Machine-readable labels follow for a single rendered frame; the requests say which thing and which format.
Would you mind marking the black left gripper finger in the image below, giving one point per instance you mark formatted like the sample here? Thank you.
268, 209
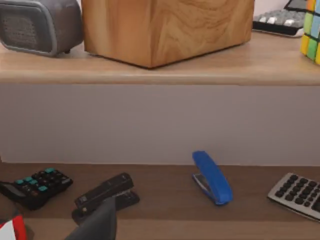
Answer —
100, 222

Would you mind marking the black stapler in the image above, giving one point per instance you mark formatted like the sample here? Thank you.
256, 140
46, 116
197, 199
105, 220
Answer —
105, 192

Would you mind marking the black calculator with teal keys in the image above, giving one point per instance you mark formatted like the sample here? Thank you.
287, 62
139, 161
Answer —
37, 187

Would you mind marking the red and white box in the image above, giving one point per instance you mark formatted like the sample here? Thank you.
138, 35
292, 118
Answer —
12, 228

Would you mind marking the blue stapler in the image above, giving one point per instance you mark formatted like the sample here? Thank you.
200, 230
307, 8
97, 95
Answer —
215, 178

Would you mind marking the wooden shelf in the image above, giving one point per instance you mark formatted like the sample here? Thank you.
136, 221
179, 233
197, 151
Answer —
160, 72

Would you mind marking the silver calculator with black keys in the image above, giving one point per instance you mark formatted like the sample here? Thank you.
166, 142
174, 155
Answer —
298, 193

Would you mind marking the wooden box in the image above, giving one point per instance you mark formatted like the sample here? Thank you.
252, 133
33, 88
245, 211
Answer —
165, 30

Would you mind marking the grey speaker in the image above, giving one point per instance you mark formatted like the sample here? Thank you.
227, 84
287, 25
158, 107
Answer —
37, 25

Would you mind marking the grey and black keyboard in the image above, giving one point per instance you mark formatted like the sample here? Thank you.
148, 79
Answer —
280, 22

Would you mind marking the coloured puzzle cube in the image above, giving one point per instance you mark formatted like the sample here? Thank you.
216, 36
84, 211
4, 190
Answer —
310, 30

